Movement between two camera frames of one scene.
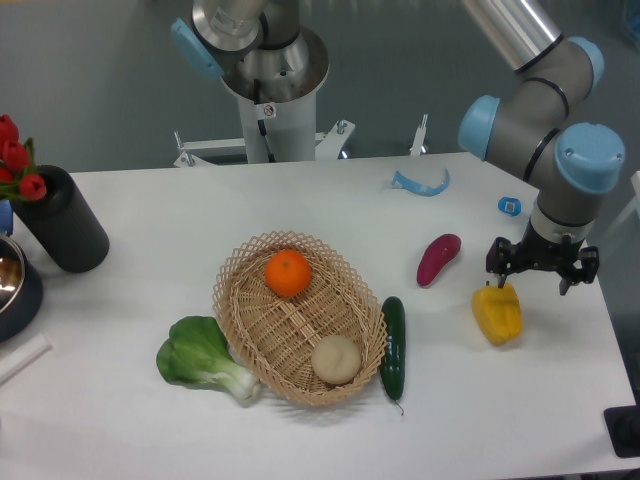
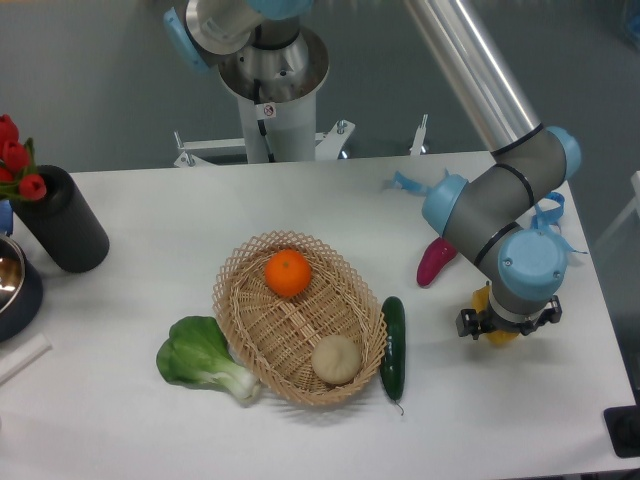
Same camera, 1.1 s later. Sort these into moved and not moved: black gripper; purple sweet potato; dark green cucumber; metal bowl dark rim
Moved: black gripper
Not moved: dark green cucumber; purple sweet potato; metal bowl dark rim
